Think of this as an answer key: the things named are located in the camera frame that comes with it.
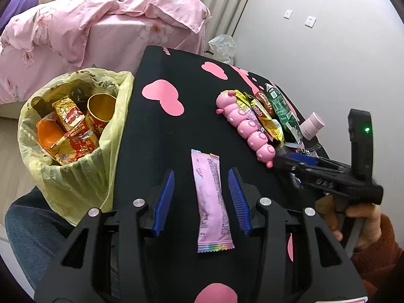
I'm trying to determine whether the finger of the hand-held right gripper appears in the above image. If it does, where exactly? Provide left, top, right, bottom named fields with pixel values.
left=273, top=155, right=348, bottom=184
left=288, top=151, right=351, bottom=173

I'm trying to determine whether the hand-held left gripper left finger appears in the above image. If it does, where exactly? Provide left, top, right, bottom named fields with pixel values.
left=33, top=170, right=175, bottom=303

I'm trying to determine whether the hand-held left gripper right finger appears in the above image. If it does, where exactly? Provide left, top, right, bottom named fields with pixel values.
left=228, top=168, right=368, bottom=303

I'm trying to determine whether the long pink wrapper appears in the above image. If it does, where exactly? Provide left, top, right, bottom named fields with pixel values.
left=191, top=148, right=235, bottom=254

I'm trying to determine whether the yellow snack wrapper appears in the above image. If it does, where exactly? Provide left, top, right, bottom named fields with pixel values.
left=235, top=90, right=285, bottom=142

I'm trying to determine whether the green white packet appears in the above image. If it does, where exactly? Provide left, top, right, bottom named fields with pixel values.
left=264, top=83, right=304, bottom=144

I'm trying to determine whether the red chip bag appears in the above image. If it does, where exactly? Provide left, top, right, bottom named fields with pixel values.
left=252, top=91, right=278, bottom=123

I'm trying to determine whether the yellow bag lined trash bin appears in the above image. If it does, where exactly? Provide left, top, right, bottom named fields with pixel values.
left=17, top=68, right=135, bottom=226

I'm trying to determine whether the red gold patterned packet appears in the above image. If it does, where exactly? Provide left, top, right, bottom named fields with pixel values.
left=63, top=131, right=100, bottom=165

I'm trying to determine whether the red paper cup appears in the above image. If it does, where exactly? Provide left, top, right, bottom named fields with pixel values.
left=85, top=94, right=118, bottom=139

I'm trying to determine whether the gold foil packet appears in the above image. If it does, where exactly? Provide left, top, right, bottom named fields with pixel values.
left=52, top=98, right=86, bottom=131

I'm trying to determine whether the orange snack wrapper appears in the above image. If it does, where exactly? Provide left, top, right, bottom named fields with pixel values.
left=37, top=117, right=68, bottom=158

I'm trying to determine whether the person's right forearm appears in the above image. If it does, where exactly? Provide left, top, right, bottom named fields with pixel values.
left=350, top=215, right=404, bottom=291

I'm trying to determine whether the person's right hand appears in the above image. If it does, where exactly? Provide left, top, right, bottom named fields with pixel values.
left=316, top=194, right=384, bottom=251

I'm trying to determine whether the pink bottle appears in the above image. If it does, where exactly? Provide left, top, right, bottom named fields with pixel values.
left=300, top=112, right=325, bottom=140

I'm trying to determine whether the pink caterpillar toy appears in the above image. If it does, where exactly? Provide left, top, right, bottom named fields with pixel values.
left=216, top=90, right=280, bottom=168

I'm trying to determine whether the black mat with pink hearts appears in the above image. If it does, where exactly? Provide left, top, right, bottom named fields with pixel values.
left=110, top=46, right=335, bottom=303

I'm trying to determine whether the person's leg in blue jeans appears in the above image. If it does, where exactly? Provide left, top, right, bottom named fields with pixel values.
left=5, top=186, right=120, bottom=299

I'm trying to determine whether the white plastic bag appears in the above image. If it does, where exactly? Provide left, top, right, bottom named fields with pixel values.
left=208, top=34, right=237, bottom=67

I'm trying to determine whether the bed with pink sheet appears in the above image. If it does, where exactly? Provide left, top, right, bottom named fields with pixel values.
left=0, top=0, right=212, bottom=105

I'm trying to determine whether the pink floral duvet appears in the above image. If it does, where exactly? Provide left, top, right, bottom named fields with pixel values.
left=0, top=0, right=212, bottom=67

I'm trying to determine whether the purple pillow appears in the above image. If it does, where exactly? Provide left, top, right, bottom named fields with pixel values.
left=0, top=0, right=38, bottom=30

